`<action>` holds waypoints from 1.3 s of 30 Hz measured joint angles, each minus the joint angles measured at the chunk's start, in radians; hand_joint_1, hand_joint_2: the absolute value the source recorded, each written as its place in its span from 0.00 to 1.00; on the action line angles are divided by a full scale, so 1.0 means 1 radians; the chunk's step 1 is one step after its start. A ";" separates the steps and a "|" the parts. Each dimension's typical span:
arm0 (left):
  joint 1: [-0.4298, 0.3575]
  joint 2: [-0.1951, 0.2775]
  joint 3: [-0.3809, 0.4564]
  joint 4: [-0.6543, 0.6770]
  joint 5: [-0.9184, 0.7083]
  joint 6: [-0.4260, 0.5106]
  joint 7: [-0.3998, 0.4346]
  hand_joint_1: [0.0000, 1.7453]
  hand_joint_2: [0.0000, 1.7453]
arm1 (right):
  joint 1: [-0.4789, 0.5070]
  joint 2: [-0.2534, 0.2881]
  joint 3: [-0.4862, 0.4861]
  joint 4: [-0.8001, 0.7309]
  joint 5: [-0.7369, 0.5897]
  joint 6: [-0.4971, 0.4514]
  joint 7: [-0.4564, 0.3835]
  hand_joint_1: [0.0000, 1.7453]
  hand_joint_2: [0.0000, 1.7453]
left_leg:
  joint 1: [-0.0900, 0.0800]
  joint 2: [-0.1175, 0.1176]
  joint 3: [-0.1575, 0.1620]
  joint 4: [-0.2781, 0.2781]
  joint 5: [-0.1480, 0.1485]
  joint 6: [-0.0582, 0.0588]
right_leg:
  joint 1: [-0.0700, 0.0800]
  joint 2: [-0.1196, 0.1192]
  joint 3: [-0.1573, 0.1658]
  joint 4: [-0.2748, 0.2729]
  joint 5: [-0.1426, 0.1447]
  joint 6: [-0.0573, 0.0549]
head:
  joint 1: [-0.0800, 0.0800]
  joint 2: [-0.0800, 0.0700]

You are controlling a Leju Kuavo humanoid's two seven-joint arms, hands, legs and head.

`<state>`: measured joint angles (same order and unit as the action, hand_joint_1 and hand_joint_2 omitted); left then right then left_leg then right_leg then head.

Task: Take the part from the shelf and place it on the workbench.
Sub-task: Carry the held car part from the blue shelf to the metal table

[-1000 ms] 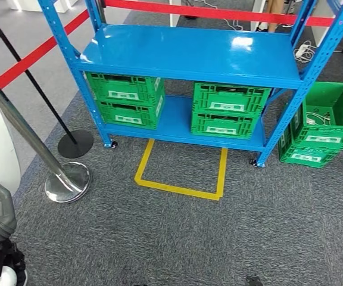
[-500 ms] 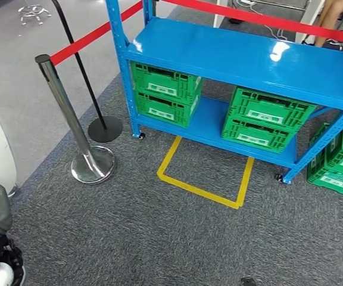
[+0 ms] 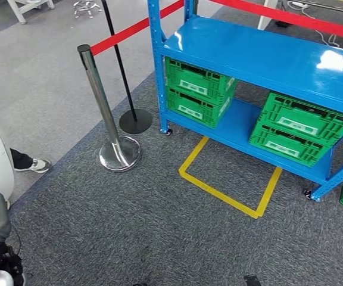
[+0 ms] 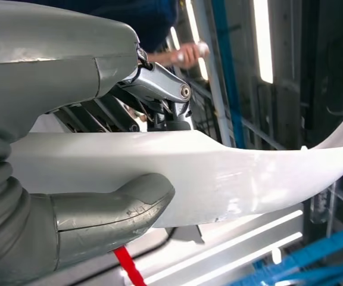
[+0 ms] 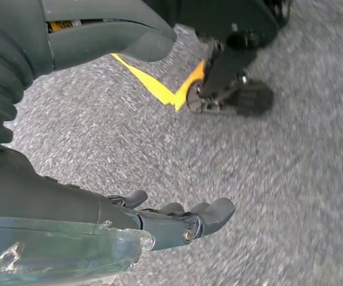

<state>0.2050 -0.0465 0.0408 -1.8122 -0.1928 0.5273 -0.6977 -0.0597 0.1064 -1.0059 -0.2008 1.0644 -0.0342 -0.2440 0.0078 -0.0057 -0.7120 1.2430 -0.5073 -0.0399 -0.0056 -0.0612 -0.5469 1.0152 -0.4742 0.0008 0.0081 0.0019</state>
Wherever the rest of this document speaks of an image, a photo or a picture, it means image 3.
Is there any chrome swivel stool base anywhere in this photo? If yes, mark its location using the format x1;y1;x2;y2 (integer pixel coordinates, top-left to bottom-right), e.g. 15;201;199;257
73;0;102;20

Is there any black robot right foot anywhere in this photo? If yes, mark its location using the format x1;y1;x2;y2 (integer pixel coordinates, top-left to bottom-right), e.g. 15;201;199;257
244;275;262;286

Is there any black stanchion post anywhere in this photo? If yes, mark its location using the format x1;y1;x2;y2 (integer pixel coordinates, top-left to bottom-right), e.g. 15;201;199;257
101;0;153;135

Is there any blue metal shelf rack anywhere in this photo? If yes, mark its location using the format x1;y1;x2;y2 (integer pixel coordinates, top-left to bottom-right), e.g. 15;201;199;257
147;0;343;203

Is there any yellow floor tape square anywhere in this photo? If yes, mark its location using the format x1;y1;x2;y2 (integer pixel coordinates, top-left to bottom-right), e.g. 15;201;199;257
178;136;283;220

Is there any white floor cable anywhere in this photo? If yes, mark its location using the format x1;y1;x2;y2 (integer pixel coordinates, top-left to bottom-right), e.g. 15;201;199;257
288;3;340;48

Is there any standing person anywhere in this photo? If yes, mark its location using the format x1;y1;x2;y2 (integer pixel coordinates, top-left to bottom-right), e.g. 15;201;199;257
10;148;52;175

